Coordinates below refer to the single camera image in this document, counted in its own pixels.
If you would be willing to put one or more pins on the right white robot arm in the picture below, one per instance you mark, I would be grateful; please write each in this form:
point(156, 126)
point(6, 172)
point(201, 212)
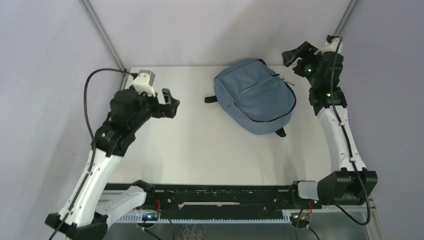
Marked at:
point(350, 182)

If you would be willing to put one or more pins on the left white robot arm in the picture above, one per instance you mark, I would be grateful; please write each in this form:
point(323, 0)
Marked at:
point(81, 218)

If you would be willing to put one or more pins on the black mounting rail base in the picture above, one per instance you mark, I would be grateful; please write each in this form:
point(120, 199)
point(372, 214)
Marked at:
point(182, 202)

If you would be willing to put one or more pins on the left aluminium corner post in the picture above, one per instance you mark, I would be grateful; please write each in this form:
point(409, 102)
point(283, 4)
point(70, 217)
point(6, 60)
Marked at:
point(102, 33)

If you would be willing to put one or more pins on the blue-grey student backpack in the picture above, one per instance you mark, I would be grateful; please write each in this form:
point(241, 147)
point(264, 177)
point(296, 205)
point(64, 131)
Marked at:
point(254, 96)

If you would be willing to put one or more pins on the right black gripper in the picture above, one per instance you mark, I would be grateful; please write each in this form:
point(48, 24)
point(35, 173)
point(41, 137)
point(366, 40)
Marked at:
point(289, 56)

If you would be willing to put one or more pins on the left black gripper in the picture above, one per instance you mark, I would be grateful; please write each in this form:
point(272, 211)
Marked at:
point(160, 112)

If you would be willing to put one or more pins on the aluminium corner post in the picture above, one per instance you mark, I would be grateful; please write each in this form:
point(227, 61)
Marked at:
point(345, 17)
point(102, 33)

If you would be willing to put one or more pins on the right aluminium corner post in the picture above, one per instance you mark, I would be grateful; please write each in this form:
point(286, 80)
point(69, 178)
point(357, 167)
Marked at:
point(345, 17)

